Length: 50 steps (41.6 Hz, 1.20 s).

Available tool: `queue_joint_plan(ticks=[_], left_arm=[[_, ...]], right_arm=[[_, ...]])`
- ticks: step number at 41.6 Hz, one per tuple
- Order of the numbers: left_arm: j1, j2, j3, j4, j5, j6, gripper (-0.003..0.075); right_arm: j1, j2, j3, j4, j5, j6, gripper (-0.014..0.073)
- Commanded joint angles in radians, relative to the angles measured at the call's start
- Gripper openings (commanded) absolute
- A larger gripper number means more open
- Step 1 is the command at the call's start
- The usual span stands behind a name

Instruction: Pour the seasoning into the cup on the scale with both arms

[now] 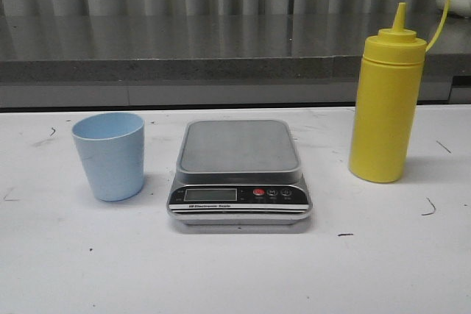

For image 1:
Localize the yellow squeeze bottle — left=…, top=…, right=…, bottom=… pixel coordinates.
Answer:
left=349, top=0, right=451, bottom=183

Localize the grey stone counter ledge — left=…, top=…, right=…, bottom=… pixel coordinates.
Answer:
left=0, top=13, right=471, bottom=109

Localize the light blue plastic cup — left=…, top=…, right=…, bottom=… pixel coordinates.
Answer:
left=71, top=112, right=144, bottom=201

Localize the silver digital kitchen scale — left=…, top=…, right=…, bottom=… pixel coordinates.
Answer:
left=166, top=120, right=313, bottom=226

